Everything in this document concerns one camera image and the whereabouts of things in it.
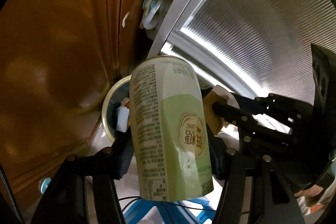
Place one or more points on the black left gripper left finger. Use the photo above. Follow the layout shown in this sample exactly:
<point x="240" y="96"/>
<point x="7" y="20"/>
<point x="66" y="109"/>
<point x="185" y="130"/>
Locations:
<point x="123" y="145"/>

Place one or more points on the clear plastic bag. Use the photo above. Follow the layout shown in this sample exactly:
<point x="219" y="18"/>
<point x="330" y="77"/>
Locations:
<point x="151" y="9"/>

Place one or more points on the white trash bin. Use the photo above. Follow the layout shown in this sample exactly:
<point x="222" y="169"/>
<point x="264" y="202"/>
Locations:
<point x="112" y="122"/>

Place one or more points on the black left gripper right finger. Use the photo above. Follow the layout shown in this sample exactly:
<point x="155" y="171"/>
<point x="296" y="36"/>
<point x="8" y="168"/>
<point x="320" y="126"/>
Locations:
<point x="219" y="157"/>

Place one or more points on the person's right hand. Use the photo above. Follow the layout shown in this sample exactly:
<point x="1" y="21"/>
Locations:
<point x="310" y="197"/>

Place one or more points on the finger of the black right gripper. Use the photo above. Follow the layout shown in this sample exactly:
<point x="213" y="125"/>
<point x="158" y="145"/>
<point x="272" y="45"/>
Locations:
<point x="229" y="113"/>

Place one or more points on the brown wooden cabinet door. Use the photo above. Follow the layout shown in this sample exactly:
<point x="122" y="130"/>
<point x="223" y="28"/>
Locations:
<point x="58" y="60"/>

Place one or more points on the ribbed metal cabinet door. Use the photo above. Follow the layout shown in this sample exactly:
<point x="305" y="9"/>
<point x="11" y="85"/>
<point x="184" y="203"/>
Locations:
<point x="252" y="47"/>

